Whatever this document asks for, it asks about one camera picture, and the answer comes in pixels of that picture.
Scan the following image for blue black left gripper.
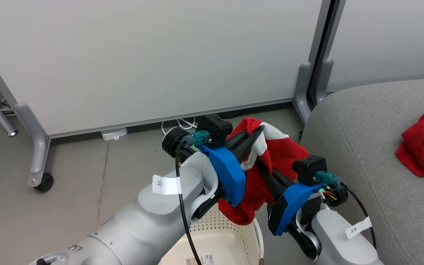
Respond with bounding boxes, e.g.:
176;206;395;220
198;125;265;208

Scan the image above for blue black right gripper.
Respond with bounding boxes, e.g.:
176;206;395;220
258;163;325;236

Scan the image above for red and white garment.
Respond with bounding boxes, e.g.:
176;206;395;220
218;117;310;226

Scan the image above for grey fabric sofa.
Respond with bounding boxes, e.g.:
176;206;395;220
300;77;424;265

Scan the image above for grey partition leg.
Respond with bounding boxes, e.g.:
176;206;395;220
293;61;313;124
13;102;51;188
315;58;335;106

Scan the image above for beige perforated laundry basket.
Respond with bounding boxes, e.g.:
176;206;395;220
158;204;265;265

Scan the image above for barcode sticker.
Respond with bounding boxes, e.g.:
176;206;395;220
185;254;215;265

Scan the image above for large white partition panel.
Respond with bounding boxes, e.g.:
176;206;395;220
0;0;332;139

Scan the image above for small white floor box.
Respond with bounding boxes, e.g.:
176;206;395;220
100;127;128;141

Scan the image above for black caster wheel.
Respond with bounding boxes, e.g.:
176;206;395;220
33;173;54;193

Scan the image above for black floor cable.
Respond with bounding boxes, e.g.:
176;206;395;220
218;108;251;120

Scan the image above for teal cable connector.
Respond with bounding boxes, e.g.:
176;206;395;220
182;130;212;148
315;170;344;187

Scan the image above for looped white cable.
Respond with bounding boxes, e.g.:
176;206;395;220
160;117;198;137

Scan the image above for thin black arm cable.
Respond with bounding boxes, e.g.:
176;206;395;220
174;142;202;265
341;183;377;249

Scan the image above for white paper cable label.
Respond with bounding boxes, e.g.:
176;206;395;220
152;174;181;195
345;217;373;240

